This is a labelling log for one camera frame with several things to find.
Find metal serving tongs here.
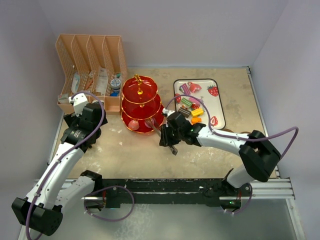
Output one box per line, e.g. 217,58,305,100
144,117,178,156

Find pink peach pastry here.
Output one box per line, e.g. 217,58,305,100
128,119,140,131

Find white strawberry enamel tray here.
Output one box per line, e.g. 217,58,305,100
173,78,226,130

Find pink heart cake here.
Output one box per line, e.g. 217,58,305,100
188,82,202,93

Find red three-tier cake stand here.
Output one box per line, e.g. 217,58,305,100
121,74,164,134

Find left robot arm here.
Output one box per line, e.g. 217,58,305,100
11,102,108,240

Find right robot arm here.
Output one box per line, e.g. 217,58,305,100
159,109,281,196

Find chocolate cake slice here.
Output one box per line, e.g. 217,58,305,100
178,107,191,118

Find upper orange fish pastry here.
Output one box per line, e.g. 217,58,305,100
191,117,202,124

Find green striped cake slice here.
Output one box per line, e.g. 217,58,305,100
180,97,193,110

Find pink striped cake slice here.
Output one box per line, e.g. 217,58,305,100
188,96,202,105

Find small carton box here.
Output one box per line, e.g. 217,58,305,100
58,93,70,105

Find purple striped cake slice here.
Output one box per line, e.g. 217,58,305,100
179,83,191,95

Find white blue tube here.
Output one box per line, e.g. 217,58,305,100
71,72,80,94

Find left brown round coaster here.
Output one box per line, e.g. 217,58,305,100
223,128,233,133

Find peach desk file organizer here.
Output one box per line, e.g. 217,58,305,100
55,34,128,115

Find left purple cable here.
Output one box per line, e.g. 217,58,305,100
25,91,105,240

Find purple cable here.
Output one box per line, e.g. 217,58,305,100
25,91,105,240
164,94,300,161

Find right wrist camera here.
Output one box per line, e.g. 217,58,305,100
162,108,175,117

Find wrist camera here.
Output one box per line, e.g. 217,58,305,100
68,93,89,117
162,108,175,117

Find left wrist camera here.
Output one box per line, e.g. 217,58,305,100
68,93,89,117

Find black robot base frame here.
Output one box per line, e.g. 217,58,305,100
81,170,253,210

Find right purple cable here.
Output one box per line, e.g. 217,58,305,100
164,94,300,161

